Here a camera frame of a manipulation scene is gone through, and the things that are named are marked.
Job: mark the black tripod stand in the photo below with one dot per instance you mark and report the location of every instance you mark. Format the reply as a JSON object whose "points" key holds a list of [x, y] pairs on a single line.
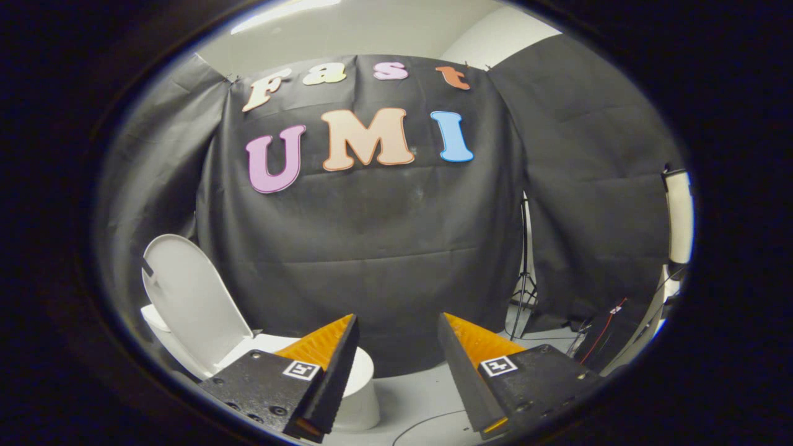
{"points": [[523, 279]]}

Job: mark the white toilet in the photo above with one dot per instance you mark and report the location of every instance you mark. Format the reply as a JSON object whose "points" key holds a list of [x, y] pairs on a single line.
{"points": [[359, 399]]}

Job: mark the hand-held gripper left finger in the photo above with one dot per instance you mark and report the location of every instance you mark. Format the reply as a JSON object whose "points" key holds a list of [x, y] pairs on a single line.
{"points": [[334, 378]]}

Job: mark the white cylindrical appliance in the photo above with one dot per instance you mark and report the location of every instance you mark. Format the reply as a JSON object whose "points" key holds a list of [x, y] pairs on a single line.
{"points": [[679, 217]]}

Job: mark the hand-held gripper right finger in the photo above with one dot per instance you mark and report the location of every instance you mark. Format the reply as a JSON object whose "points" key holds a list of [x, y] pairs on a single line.
{"points": [[461, 378]]}

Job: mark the black backdrop cloth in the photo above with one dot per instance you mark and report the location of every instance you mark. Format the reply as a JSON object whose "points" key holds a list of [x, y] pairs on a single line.
{"points": [[372, 248]]}

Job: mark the white toilet lid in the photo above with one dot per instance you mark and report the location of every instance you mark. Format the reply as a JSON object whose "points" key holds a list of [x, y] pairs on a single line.
{"points": [[192, 297]]}

